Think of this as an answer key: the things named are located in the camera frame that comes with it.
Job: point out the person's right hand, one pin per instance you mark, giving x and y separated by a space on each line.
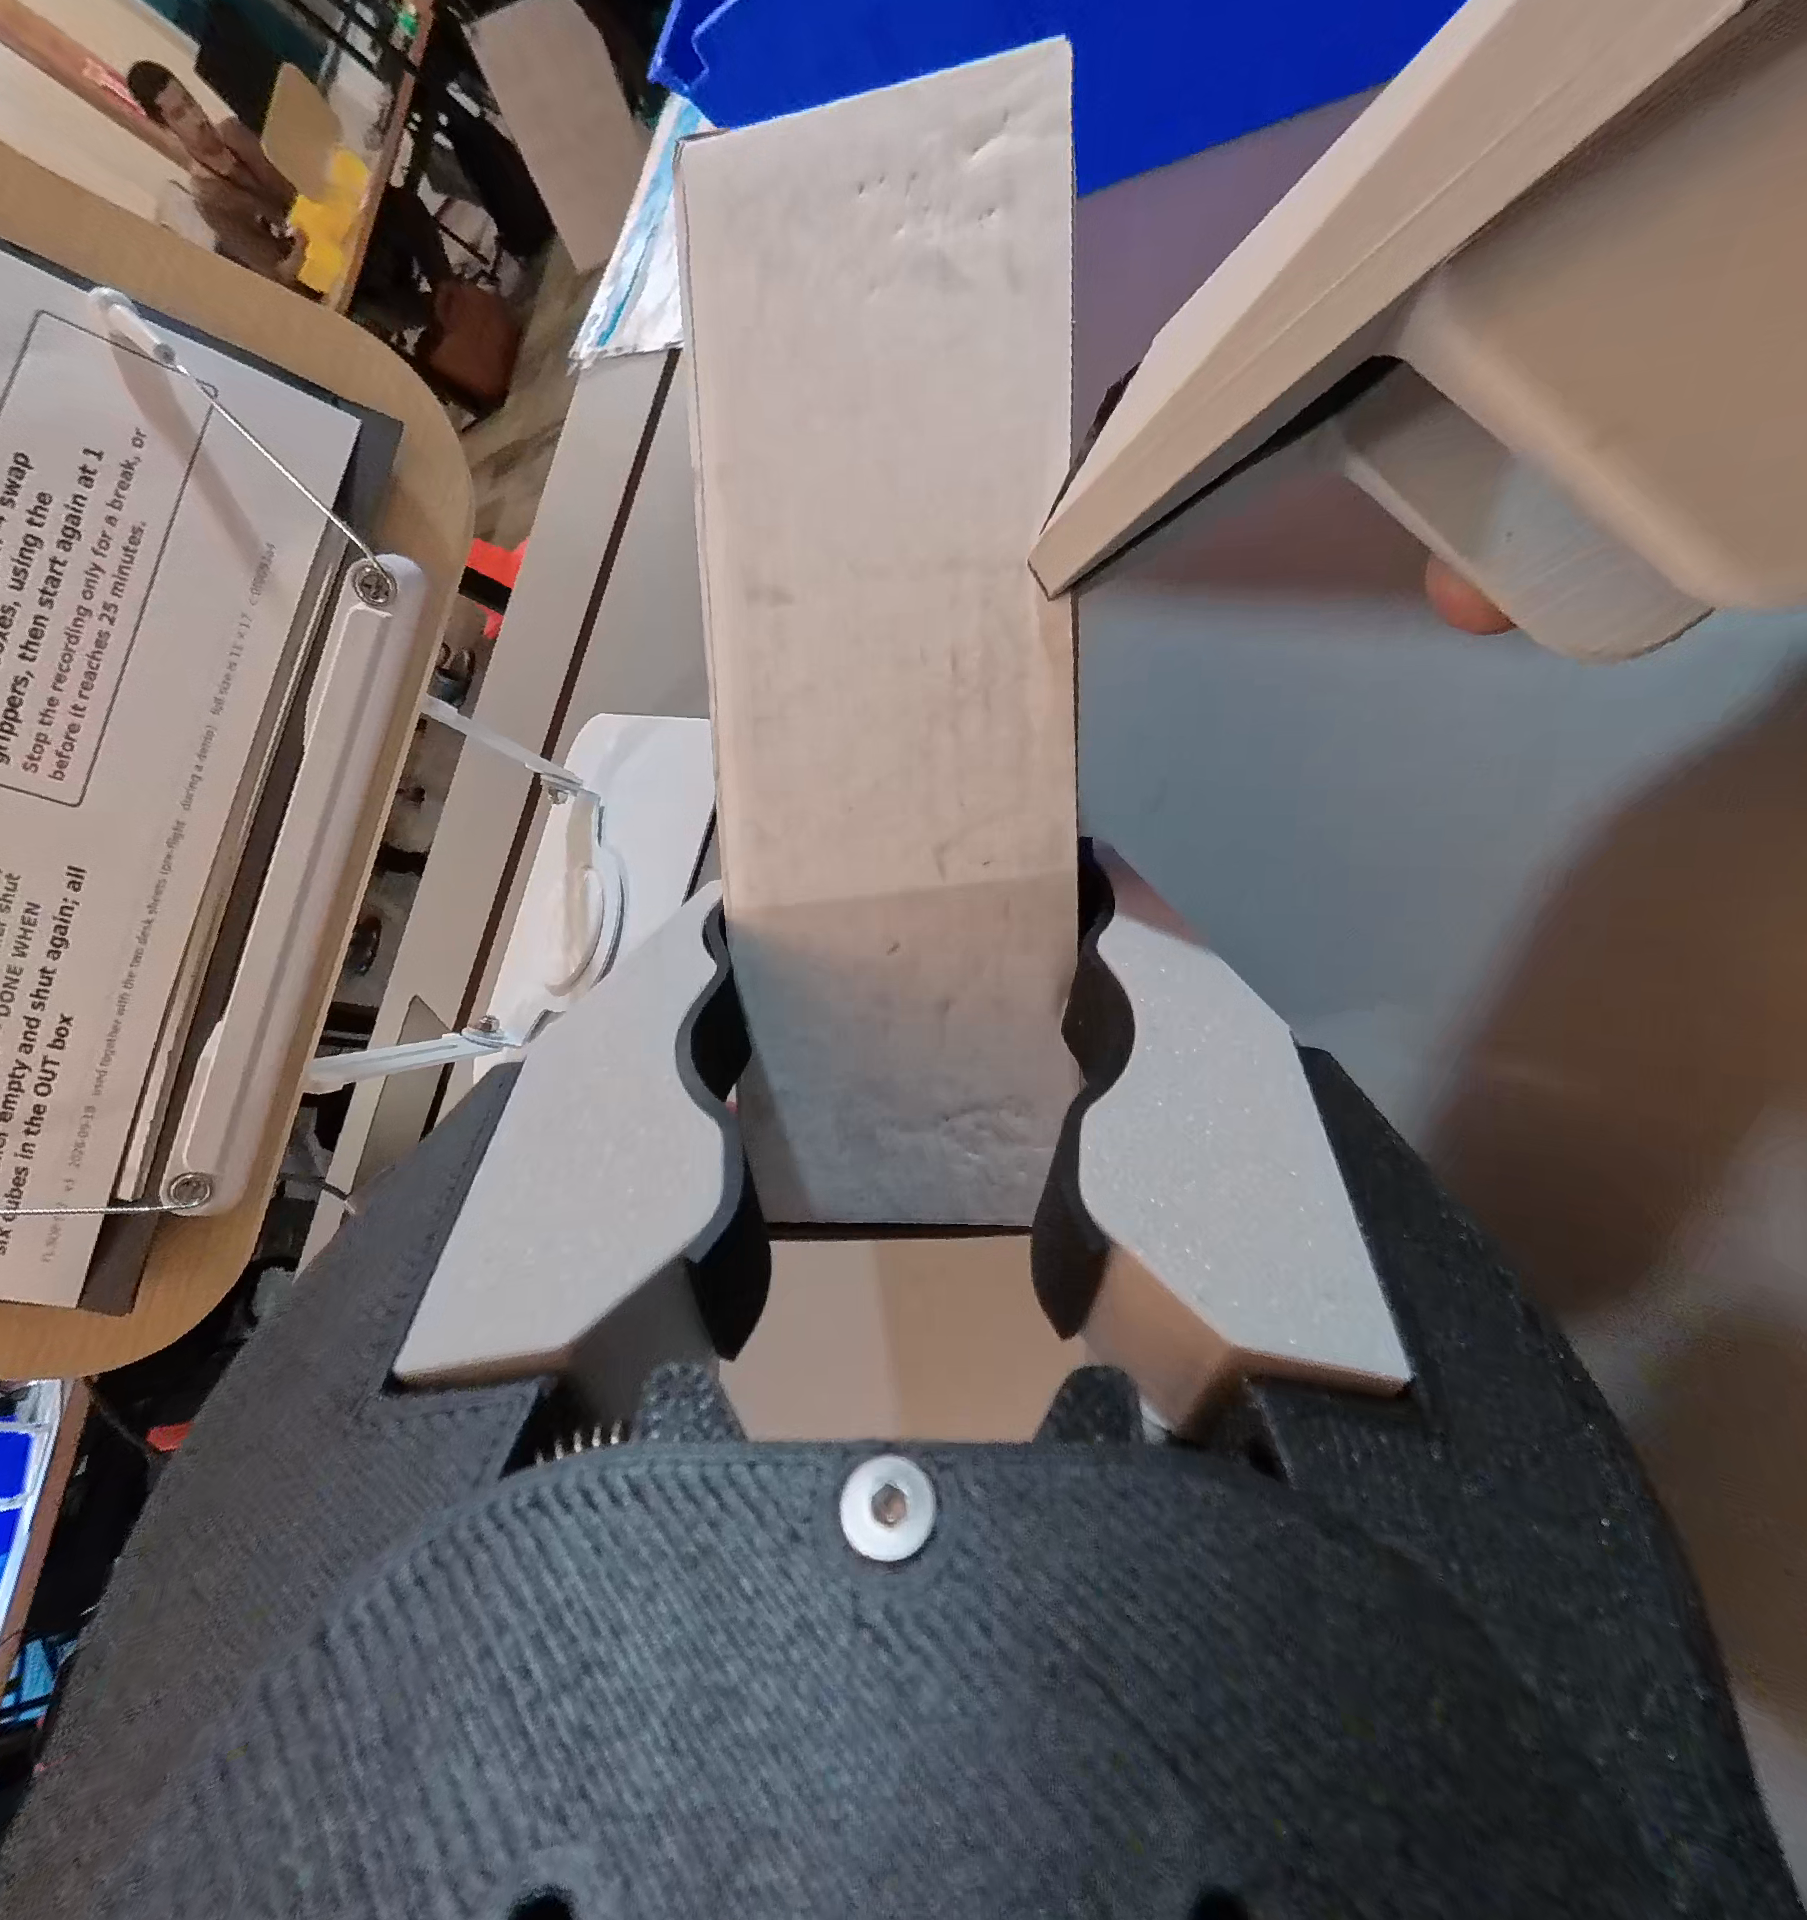
1465 600

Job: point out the white cardboard mailer box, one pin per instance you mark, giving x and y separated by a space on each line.
874 600

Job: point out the grey desk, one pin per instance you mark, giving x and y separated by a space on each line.
1292 779

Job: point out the blue plastic bin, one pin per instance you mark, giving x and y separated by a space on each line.
1219 89

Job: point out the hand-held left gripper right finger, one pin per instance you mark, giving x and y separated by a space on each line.
1233 1202

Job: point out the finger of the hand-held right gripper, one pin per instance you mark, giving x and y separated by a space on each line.
1292 301

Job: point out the printed instruction sheet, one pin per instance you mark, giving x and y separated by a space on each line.
138 677

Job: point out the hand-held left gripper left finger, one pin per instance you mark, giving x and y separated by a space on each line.
572 1170

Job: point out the white blue paper envelope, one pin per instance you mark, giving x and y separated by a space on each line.
628 301

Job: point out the yellow plastic bin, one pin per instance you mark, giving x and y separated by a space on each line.
337 211

